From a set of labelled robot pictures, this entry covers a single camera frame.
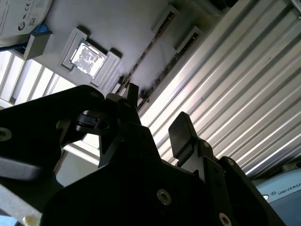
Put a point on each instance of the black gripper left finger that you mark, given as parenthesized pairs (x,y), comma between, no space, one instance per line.
(35,129)

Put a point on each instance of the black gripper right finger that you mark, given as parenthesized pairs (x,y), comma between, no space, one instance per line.
(181,131)

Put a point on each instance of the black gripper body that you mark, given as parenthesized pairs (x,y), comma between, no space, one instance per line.
(105,202)

